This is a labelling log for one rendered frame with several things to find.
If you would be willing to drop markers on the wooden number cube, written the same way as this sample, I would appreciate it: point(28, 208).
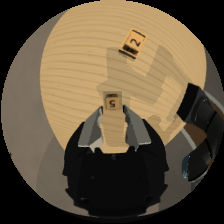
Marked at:
point(133, 44)
point(112, 101)

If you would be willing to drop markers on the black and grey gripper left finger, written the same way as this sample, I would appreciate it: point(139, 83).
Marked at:
point(84, 140)

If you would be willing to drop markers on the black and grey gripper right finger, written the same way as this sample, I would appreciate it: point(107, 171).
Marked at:
point(143, 137)

